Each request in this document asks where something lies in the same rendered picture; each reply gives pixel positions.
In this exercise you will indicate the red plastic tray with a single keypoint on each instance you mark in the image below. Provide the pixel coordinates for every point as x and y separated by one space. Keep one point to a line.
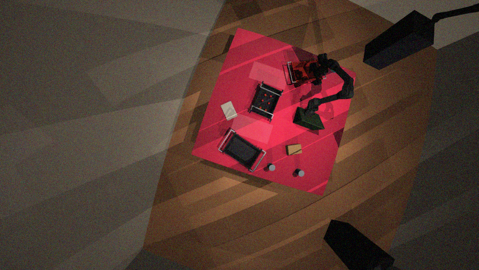
301 70

